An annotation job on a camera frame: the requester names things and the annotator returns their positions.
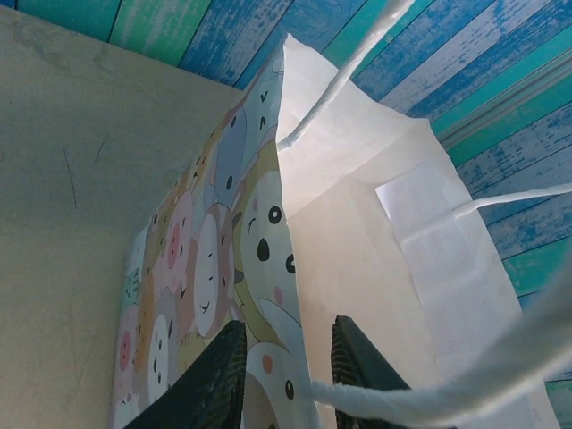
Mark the white cartoon print paper bag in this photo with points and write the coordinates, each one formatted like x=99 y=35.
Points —
x=357 y=223

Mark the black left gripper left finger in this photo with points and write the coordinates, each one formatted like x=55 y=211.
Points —
x=210 y=380

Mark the aluminium corner post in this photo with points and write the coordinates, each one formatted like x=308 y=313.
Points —
x=514 y=107

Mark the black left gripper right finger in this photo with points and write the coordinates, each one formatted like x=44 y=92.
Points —
x=353 y=357

